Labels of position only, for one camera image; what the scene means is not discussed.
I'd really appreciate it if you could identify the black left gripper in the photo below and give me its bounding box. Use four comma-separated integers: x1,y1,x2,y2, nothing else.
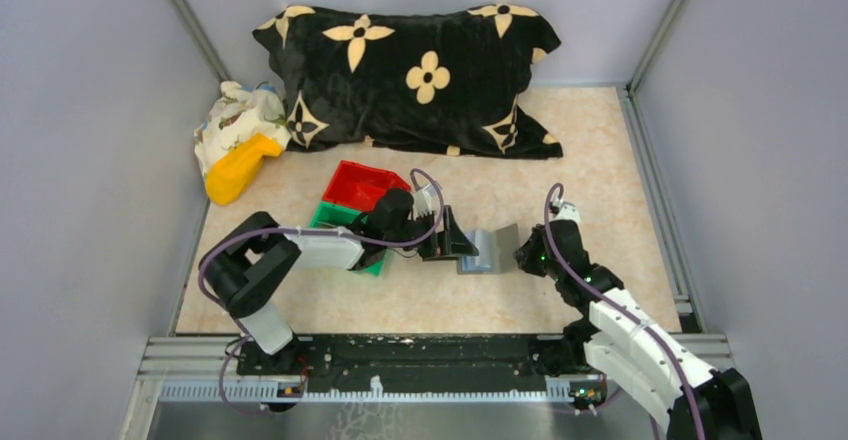
385,205,479,262

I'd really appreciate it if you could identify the red plastic bin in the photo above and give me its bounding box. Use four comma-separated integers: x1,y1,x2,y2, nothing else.
321,160,411,212

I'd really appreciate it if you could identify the green plastic bin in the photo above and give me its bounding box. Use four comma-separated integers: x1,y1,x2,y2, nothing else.
309,202,385,276

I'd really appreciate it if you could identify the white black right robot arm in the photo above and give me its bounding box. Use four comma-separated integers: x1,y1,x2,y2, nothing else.
514,220,762,439

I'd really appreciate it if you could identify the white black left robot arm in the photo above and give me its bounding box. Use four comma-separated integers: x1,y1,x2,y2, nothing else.
199,188,479,374

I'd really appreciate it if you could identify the black floral pillow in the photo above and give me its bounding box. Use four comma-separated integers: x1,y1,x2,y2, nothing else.
252,3,564,160

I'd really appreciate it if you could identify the yellow and white cloth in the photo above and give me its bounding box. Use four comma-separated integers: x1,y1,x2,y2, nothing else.
194,81,291,206

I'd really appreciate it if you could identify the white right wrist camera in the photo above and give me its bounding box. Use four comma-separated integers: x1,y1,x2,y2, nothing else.
549,199,581,223

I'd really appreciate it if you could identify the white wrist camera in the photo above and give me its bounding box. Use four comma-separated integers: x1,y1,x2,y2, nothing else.
412,183,444,219
549,199,581,223

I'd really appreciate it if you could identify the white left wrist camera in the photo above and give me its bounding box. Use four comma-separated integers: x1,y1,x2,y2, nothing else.
412,183,444,219

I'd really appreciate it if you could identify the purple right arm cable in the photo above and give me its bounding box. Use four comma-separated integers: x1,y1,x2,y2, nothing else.
543,183,708,440

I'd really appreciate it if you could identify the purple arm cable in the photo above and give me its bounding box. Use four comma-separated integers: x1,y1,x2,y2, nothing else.
543,183,708,440
197,168,446,417

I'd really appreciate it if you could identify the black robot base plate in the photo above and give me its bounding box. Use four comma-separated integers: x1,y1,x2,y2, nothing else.
226,334,619,414

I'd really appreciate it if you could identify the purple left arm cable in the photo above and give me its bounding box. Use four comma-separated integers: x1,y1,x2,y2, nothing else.
197,168,446,417

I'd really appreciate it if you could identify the aluminium frame rail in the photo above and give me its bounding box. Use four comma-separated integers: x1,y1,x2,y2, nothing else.
140,334,733,403

